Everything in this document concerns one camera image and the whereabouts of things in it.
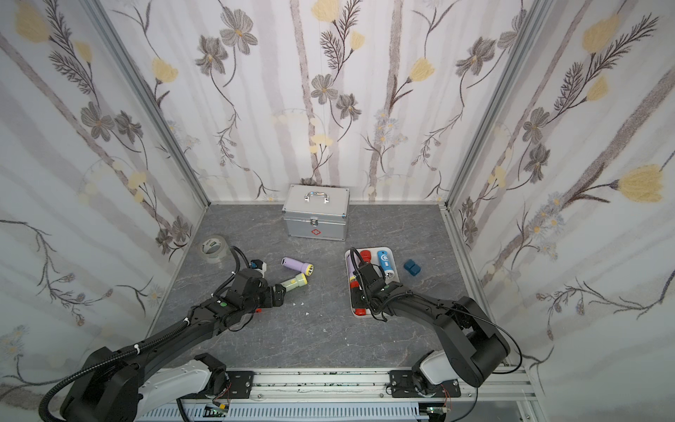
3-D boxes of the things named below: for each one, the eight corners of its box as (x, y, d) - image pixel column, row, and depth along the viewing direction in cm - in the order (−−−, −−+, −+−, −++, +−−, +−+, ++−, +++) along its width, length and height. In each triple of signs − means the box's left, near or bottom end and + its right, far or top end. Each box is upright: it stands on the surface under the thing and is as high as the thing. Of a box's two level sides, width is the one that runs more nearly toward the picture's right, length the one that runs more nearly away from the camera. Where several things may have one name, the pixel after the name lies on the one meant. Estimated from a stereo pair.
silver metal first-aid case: (288, 241, 110) (281, 215, 97) (295, 198, 127) (290, 172, 114) (348, 241, 110) (349, 215, 97) (348, 198, 127) (348, 172, 114)
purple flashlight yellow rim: (282, 265, 102) (281, 260, 99) (287, 258, 104) (285, 253, 101) (310, 276, 98) (309, 272, 96) (314, 269, 100) (314, 265, 98)
